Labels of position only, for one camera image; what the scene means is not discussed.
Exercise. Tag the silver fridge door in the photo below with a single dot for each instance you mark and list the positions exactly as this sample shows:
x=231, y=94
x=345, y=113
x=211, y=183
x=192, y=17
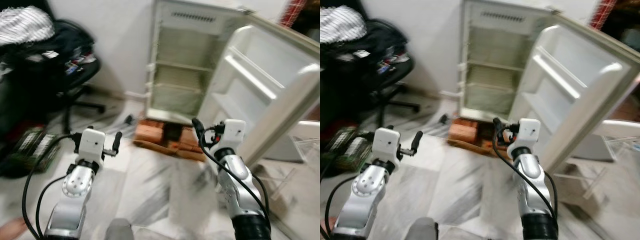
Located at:
x=270, y=80
x=580, y=85

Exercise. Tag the orange brick fridge base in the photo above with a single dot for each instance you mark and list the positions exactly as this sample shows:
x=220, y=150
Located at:
x=150, y=135
x=462, y=132

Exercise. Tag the white striped cloth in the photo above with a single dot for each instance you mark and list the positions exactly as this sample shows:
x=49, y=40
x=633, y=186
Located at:
x=342, y=22
x=25, y=25

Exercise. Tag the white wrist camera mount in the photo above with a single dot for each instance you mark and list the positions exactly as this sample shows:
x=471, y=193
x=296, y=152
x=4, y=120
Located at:
x=92, y=144
x=386, y=144
x=530, y=132
x=234, y=134

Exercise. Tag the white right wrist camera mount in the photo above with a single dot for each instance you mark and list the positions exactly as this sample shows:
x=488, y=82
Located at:
x=530, y=132
x=234, y=134

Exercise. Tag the red checked curtain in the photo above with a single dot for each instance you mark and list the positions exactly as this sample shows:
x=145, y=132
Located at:
x=604, y=12
x=294, y=12

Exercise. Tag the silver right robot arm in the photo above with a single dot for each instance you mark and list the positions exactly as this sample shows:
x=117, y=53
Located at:
x=531, y=180
x=240, y=185

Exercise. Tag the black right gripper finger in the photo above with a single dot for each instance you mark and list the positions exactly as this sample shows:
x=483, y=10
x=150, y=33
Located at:
x=198, y=131
x=498, y=130

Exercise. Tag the dark green crate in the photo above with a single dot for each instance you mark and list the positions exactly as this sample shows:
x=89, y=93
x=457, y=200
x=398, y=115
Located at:
x=32, y=150
x=350, y=147

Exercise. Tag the grey left robot leg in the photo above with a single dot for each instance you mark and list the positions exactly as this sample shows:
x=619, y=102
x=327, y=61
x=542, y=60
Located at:
x=422, y=230

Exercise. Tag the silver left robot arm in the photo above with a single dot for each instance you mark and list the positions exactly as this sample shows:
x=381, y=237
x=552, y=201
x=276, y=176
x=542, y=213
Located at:
x=365, y=192
x=75, y=192

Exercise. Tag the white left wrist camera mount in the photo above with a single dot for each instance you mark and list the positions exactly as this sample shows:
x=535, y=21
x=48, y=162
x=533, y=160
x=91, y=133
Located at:
x=92, y=144
x=386, y=144

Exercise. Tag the black office chair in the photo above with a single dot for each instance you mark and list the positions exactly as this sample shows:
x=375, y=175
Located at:
x=380, y=75
x=65, y=75

